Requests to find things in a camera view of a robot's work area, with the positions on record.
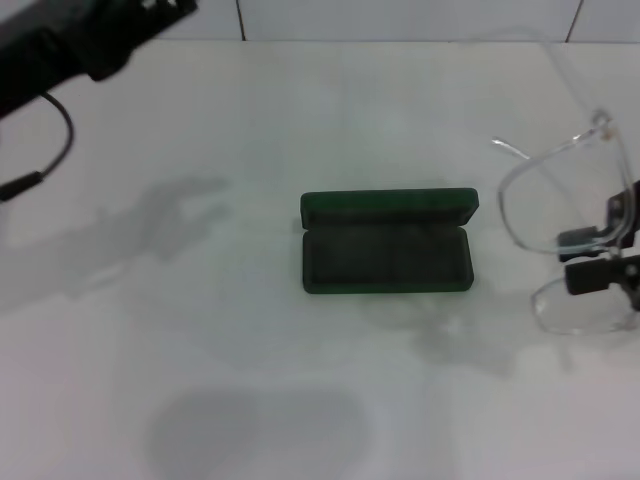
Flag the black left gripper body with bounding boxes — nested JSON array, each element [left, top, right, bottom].
[[0, 0, 151, 121]]

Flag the clear frame glasses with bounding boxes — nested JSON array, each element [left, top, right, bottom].
[[467, 29, 640, 336]]

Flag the green glasses case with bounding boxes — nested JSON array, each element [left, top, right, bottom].
[[299, 187, 480, 296]]

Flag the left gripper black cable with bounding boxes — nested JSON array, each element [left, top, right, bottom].
[[0, 92, 75, 204]]

